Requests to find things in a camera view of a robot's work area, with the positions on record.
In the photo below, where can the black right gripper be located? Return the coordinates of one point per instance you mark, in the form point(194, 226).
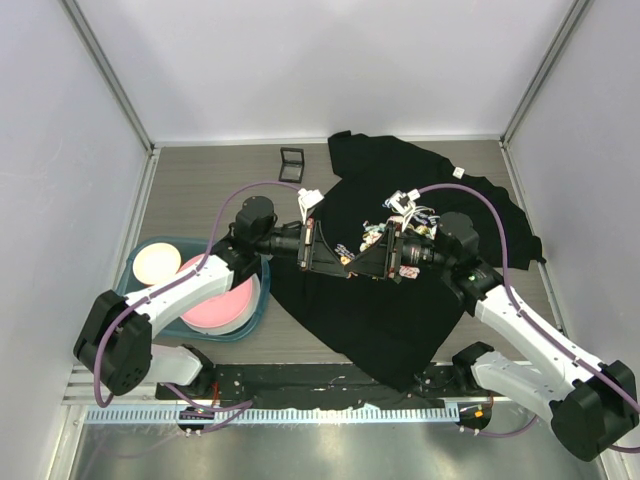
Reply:
point(382, 255)

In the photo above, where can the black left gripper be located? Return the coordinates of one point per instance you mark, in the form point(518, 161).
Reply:
point(317, 256)

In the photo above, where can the black floral print t-shirt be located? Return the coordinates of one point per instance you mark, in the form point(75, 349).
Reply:
point(389, 330)

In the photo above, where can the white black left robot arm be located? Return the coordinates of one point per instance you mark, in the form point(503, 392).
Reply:
point(116, 342)

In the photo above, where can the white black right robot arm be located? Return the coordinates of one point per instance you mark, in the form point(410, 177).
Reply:
point(588, 404)

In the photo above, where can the white garment neck label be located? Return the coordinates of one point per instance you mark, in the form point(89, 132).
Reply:
point(458, 172)

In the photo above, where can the white plate under pink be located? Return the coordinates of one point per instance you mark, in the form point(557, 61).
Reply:
point(244, 318)

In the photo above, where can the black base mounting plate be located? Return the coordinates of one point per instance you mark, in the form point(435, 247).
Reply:
point(331, 387)

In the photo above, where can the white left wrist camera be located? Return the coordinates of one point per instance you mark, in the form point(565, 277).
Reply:
point(307, 200)

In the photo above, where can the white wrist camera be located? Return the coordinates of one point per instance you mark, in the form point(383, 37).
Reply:
point(307, 200)
point(404, 204)

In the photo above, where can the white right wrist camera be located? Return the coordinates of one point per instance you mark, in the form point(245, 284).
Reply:
point(404, 204)

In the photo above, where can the white slotted cable duct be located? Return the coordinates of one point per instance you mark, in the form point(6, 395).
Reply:
point(178, 413)

